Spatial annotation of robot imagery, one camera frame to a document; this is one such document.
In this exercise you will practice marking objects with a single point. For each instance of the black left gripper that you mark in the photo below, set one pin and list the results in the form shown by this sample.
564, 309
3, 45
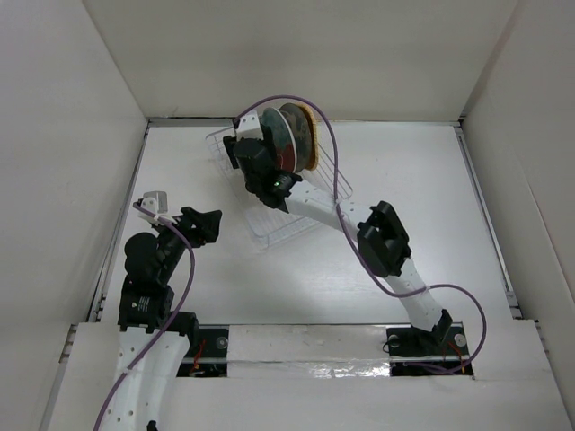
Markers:
202, 225

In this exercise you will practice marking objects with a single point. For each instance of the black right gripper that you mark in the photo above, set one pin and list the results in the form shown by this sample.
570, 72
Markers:
230, 142

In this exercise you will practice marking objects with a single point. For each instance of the cream plate brown rim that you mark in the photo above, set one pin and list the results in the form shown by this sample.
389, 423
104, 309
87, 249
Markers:
270, 118

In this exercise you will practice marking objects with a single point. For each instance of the orange woven square plate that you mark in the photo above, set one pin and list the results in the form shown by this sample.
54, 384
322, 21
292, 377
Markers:
313, 134

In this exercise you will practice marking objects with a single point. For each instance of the grey plate deer pattern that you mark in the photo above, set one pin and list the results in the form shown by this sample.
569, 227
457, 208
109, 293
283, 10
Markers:
298, 126

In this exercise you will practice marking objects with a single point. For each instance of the red teal patterned plate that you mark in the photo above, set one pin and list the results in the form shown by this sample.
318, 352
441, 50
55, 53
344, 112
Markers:
284, 142

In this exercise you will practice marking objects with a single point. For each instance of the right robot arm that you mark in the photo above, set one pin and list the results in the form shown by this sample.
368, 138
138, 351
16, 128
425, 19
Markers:
375, 233

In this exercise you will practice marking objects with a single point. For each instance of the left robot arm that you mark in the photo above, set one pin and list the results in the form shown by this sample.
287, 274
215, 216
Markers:
155, 333

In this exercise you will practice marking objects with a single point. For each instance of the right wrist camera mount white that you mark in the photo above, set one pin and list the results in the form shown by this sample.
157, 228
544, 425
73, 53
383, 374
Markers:
248, 126

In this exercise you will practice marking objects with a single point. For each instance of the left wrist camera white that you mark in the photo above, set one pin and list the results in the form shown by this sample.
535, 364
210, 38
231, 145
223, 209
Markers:
155, 203

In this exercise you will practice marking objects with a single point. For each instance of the metal rail front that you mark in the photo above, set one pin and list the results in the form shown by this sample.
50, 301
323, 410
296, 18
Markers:
325, 351

